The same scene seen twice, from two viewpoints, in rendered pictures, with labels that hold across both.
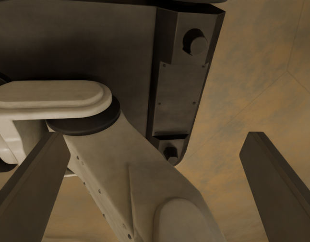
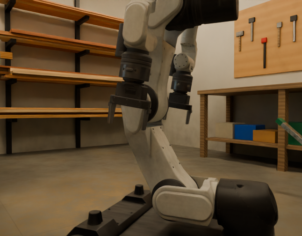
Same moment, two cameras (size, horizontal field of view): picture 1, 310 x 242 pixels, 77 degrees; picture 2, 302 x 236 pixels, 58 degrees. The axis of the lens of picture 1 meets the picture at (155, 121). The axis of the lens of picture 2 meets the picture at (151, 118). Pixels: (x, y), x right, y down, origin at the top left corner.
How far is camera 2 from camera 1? 73 cm
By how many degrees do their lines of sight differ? 47
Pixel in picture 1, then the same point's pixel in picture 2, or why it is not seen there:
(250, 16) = not seen: outside the picture
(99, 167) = (161, 157)
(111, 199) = (157, 142)
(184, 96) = (113, 212)
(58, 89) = (177, 206)
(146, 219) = not seen: hidden behind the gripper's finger
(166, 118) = (131, 207)
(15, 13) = not seen: outside the picture
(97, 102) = (159, 193)
